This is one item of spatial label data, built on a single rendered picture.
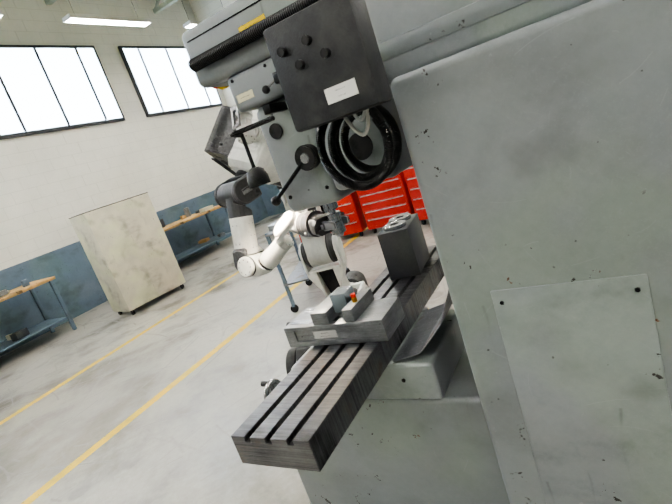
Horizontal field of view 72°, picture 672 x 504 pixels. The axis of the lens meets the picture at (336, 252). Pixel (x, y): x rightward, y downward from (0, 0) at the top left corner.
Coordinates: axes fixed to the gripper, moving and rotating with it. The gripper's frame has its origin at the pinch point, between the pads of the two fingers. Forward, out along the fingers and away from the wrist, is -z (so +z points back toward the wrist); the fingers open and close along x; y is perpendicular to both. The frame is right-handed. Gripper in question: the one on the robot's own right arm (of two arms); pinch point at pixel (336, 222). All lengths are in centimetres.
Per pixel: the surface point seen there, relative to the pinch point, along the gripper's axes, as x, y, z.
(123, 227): 53, 7, 614
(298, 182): -9.8, -16.0, -2.5
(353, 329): -13.7, 28.3, -11.6
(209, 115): 424, -161, 1028
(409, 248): 31.3, 22.0, 6.0
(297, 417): -44, 33, -25
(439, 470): -8, 78, -23
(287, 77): -24, -39, -36
